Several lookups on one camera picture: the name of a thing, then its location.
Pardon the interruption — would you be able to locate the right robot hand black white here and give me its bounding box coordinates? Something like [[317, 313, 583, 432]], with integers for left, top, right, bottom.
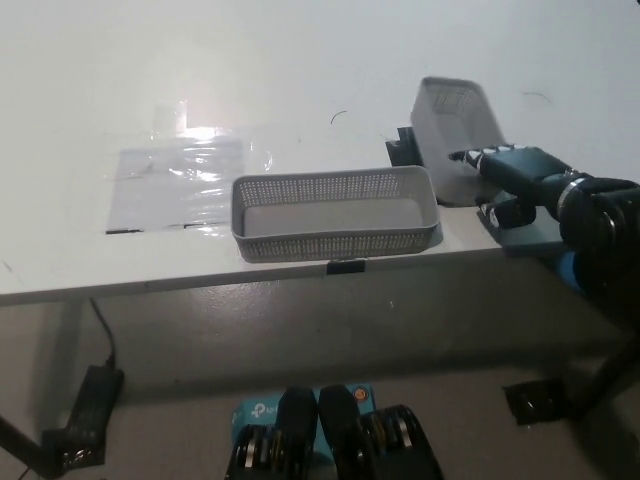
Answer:
[[447, 144, 587, 231]]

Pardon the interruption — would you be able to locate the small grey perforated basket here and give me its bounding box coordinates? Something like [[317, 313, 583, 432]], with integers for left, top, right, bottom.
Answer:
[[409, 75, 506, 207]]

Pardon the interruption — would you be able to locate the teal router box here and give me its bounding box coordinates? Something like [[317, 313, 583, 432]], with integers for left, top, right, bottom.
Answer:
[[230, 383, 374, 464]]

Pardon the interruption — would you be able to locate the blue round object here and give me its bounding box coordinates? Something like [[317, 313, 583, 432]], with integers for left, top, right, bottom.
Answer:
[[554, 251, 584, 297]]

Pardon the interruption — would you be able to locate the black tape patch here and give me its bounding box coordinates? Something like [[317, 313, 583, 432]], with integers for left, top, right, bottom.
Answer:
[[384, 126, 425, 167]]

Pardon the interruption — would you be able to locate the long grey perforated basket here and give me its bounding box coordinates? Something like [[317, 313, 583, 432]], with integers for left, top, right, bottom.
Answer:
[[230, 165, 441, 264]]

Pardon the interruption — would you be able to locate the black tape strip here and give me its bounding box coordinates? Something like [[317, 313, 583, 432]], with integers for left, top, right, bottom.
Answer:
[[326, 258, 367, 276]]

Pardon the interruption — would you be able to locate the black table foot plate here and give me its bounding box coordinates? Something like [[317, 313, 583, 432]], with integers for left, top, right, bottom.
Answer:
[[40, 428, 108, 474], [503, 379, 577, 427]]

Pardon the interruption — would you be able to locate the clear plastic sheet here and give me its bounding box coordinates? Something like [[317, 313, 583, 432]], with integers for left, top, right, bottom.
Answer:
[[102, 99, 275, 236]]

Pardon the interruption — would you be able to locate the black power adapter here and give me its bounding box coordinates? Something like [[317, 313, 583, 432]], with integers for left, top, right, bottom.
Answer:
[[66, 365, 125, 442]]

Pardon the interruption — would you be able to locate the black power cable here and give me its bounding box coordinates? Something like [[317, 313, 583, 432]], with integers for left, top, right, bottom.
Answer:
[[88, 298, 118, 371]]

